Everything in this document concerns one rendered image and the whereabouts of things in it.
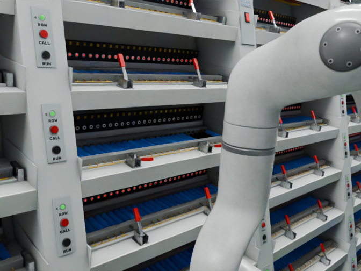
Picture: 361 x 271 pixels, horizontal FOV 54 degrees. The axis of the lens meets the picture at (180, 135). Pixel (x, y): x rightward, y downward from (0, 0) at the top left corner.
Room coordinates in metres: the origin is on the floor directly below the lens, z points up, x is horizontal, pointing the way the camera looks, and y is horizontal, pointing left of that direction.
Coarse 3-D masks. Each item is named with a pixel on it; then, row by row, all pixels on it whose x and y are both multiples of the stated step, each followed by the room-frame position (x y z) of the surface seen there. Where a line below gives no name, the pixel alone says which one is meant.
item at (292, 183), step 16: (288, 160) 1.63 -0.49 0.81; (304, 160) 1.66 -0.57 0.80; (320, 160) 1.67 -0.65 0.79; (336, 160) 1.66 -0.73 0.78; (272, 176) 1.39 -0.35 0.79; (288, 176) 1.47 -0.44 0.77; (304, 176) 1.50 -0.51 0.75; (320, 176) 1.52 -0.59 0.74; (336, 176) 1.62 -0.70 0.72; (272, 192) 1.30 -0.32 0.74; (288, 192) 1.34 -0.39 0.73; (304, 192) 1.43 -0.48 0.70
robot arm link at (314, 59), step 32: (288, 32) 0.48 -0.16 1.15; (320, 32) 0.40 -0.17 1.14; (352, 32) 0.37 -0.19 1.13; (256, 64) 0.52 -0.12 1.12; (288, 64) 0.46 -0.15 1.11; (320, 64) 0.40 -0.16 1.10; (352, 64) 0.38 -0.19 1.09; (256, 96) 0.53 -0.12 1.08; (288, 96) 0.49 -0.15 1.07; (320, 96) 0.43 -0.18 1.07; (224, 128) 0.58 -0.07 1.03; (256, 128) 0.54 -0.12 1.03
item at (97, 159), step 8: (216, 136) 1.17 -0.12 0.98; (168, 144) 1.02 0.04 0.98; (176, 144) 1.03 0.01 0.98; (184, 144) 1.05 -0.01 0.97; (192, 144) 1.08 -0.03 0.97; (112, 152) 0.90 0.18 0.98; (120, 152) 0.91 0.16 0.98; (128, 152) 0.92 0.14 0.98; (136, 152) 0.94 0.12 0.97; (144, 152) 0.95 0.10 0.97; (152, 152) 0.97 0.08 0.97; (160, 152) 0.99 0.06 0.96; (176, 152) 1.01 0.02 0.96; (88, 160) 0.84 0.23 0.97; (96, 160) 0.86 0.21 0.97; (104, 160) 0.87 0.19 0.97; (112, 160) 0.89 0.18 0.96
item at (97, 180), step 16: (128, 128) 1.07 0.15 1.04; (144, 128) 1.11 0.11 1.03; (160, 128) 1.15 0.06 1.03; (208, 128) 1.30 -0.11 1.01; (80, 160) 0.77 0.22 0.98; (160, 160) 0.96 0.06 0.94; (176, 160) 0.97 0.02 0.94; (192, 160) 1.01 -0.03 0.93; (208, 160) 1.06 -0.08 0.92; (80, 176) 0.77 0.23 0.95; (96, 176) 0.81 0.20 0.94; (112, 176) 0.83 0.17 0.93; (128, 176) 0.87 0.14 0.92; (144, 176) 0.90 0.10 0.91; (160, 176) 0.94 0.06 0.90; (96, 192) 0.81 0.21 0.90
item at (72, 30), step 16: (256, 0) 1.60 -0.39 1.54; (64, 32) 0.99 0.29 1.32; (80, 32) 1.02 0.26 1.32; (96, 32) 1.05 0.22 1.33; (112, 32) 1.09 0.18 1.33; (128, 32) 1.13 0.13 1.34; (144, 32) 1.17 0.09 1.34; (160, 32) 1.22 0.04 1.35; (192, 48) 1.32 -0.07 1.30; (80, 112) 1.00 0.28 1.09; (96, 112) 1.04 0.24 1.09; (0, 128) 0.86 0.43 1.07; (0, 144) 0.86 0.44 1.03; (96, 208) 1.01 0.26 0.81
